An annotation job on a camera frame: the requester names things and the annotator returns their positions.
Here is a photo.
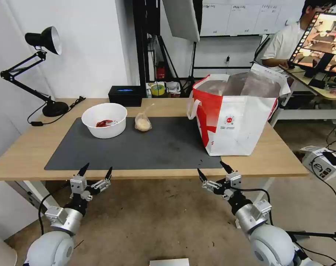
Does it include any black lamp power cord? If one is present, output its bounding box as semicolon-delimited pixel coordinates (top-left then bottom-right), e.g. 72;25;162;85
27;95;86;127

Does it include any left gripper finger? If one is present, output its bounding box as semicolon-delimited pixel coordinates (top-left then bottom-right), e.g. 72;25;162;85
74;162;90;180
88;166;114;196

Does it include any white reflector panel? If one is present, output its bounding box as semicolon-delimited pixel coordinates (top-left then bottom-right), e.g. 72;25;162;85
161;0;201;43

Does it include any red canister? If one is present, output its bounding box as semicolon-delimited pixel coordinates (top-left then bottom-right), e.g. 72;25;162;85
156;61;167;81

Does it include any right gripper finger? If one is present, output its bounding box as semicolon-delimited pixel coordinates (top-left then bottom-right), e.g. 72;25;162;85
197;168;224;195
220;161;236;176

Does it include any black rectangular box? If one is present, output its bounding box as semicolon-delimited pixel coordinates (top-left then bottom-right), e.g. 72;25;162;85
108;86;143;108

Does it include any red sauce packet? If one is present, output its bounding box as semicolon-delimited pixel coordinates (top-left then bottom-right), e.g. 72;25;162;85
95;119;115;128

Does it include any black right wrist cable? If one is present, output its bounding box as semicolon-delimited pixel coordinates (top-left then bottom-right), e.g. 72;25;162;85
230;188;275;226

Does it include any dark grey table mat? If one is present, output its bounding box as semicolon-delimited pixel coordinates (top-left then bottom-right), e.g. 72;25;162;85
44;116;223;171

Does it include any black stand leg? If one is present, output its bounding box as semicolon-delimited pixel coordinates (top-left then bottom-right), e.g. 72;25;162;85
285;230;336;241

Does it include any black metal rack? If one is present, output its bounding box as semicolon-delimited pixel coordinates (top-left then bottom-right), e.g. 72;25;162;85
133;0;162;98

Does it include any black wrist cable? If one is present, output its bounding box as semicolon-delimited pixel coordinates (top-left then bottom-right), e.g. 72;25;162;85
38;181;74;236
230;188;275;226

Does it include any clear plastic bag with food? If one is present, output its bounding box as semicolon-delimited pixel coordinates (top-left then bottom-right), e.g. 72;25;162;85
134;103;155;133

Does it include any white bin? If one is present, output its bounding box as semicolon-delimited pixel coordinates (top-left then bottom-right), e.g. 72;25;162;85
0;228;18;266

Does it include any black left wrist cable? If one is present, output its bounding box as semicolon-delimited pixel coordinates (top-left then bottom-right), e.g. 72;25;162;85
38;181;74;236

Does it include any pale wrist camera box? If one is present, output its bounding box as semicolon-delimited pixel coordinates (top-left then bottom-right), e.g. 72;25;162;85
226;171;243;190
70;177;87;194

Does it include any computer monitor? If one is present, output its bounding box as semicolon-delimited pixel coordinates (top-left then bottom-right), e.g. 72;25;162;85
287;11;336;81

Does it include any yellow tape roll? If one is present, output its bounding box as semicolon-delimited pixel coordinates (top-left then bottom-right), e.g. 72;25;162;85
150;83;166;97

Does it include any black desk lamp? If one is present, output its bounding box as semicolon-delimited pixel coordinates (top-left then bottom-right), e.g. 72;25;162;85
0;25;69;118

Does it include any white robot front shell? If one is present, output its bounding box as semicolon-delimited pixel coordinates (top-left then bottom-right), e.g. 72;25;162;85
149;258;190;266

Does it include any white board with papers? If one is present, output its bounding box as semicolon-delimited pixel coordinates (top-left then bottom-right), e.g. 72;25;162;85
199;0;308;37

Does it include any person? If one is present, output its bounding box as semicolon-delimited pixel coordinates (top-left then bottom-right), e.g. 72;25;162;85
260;0;336;69

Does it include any white table leg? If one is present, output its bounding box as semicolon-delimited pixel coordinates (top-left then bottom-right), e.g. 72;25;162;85
14;180;61;215
252;177;276;207

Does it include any black floor cable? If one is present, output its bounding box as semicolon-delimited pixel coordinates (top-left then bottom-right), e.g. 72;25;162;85
309;166;336;266

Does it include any white round bowl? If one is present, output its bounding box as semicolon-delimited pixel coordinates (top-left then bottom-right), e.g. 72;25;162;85
81;103;128;139

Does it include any red and white takeout bag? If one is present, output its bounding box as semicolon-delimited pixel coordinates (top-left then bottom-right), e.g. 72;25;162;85
186;63;292;157

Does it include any light wooden desk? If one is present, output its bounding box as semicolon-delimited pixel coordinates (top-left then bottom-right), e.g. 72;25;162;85
278;65;336;101

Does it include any white cardboard box with print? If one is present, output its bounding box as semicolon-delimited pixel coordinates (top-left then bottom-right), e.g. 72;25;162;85
302;147;336;182

